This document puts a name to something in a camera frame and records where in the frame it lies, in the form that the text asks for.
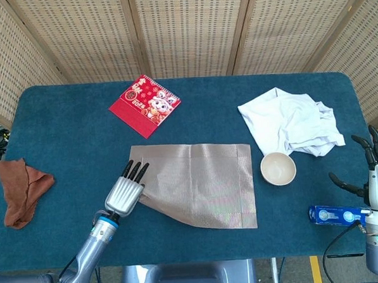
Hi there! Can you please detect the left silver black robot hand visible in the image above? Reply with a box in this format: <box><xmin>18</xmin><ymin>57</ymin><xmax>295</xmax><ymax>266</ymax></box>
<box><xmin>101</xmin><ymin>159</ymin><xmax>153</xmax><ymax>219</ymax></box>

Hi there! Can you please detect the silver woven placemat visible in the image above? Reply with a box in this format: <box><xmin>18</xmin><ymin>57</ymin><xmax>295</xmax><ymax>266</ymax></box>
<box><xmin>129</xmin><ymin>139</ymin><xmax>259</xmax><ymax>236</ymax></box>

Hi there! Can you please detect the cream round bowl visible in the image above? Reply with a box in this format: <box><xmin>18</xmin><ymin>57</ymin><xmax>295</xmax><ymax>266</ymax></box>
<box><xmin>260</xmin><ymin>151</ymin><xmax>298</xmax><ymax>187</ymax></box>

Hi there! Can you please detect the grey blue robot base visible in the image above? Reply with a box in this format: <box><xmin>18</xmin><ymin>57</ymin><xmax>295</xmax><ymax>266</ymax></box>
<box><xmin>118</xmin><ymin>258</ymin><xmax>258</xmax><ymax>283</ymax></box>

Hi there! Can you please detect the blue toothpaste box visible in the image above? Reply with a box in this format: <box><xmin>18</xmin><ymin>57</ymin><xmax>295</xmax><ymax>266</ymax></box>
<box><xmin>308</xmin><ymin>203</ymin><xmax>372</xmax><ymax>229</ymax></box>

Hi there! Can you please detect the teal fabric table cover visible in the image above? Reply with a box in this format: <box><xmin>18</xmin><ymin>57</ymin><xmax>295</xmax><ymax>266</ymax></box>
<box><xmin>0</xmin><ymin>67</ymin><xmax>378</xmax><ymax>273</ymax></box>

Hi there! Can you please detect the red desk calendar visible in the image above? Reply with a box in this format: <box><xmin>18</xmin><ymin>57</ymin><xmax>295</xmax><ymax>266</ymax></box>
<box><xmin>106</xmin><ymin>72</ymin><xmax>183</xmax><ymax>142</ymax></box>

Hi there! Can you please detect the brown crumpled cloth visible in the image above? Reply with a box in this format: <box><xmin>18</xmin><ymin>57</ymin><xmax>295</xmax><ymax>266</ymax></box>
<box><xmin>0</xmin><ymin>156</ymin><xmax>58</xmax><ymax>231</ymax></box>

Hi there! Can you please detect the white crumpled shirt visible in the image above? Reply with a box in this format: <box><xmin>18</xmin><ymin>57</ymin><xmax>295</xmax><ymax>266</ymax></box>
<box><xmin>236</xmin><ymin>83</ymin><xmax>347</xmax><ymax>162</ymax></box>

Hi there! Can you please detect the woven bamboo screen panel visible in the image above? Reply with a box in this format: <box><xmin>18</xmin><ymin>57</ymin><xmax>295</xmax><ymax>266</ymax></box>
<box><xmin>126</xmin><ymin>0</ymin><xmax>258</xmax><ymax>82</ymax></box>
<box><xmin>227</xmin><ymin>0</ymin><xmax>376</xmax><ymax>77</ymax></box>
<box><xmin>308</xmin><ymin>0</ymin><xmax>378</xmax><ymax>135</ymax></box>
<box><xmin>5</xmin><ymin>0</ymin><xmax>150</xmax><ymax>88</ymax></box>
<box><xmin>0</xmin><ymin>0</ymin><xmax>67</xmax><ymax>129</ymax></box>

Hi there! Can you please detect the white metal table leg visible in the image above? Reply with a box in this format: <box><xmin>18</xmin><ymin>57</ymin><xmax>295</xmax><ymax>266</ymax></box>
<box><xmin>270</xmin><ymin>257</ymin><xmax>279</xmax><ymax>283</ymax></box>

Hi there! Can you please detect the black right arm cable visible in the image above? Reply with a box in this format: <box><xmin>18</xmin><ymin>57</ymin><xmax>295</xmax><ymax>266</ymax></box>
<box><xmin>320</xmin><ymin>219</ymin><xmax>370</xmax><ymax>283</ymax></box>

